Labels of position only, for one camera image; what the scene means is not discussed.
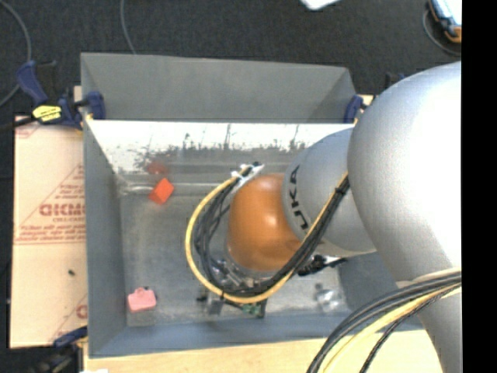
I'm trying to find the brown cardboard board red print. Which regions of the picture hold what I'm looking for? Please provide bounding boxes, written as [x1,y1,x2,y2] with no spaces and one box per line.
[8,114,90,350]

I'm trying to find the orange-red block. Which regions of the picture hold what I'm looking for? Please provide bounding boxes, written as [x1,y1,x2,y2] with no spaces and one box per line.
[148,177,176,205]

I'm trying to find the grey metal bin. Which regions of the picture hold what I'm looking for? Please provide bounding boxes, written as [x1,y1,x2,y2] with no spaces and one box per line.
[80,52,425,359]

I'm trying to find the clear glass thing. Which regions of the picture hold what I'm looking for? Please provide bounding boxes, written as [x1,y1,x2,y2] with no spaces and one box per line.
[313,283,345,313]

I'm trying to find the pink toy bag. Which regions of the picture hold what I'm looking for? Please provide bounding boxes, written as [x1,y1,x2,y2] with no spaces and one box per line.
[127,285,158,314]

